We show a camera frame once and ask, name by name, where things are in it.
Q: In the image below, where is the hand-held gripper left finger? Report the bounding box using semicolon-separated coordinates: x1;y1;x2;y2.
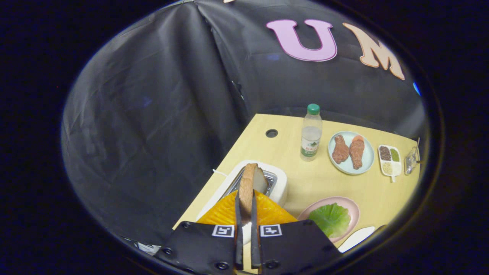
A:
155;190;245;273

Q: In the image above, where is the white toaster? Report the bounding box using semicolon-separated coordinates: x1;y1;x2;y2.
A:
197;160;288;245

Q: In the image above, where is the pale blue plate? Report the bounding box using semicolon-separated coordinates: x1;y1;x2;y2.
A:
328;131;376;175

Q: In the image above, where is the green lettuce leaf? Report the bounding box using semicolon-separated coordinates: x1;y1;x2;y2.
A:
308;203;351;238

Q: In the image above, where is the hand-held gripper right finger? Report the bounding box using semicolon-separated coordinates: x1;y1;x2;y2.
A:
250;190;342;275

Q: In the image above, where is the pink plate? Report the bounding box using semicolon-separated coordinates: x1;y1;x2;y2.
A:
297;196;360;244

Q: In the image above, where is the white plate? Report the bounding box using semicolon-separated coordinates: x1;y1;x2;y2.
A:
338;226;377;253

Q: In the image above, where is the small wire basket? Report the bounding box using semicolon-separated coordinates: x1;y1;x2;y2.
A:
404;137;421;175

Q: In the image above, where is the clear water bottle green cap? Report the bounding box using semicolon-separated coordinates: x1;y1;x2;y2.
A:
300;104;323;162

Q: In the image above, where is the brown crust bread slice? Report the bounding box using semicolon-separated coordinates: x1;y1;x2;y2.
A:
238;163;269;224

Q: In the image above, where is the white three-section condiment tray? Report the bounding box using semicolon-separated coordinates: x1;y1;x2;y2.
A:
378;144;403;183

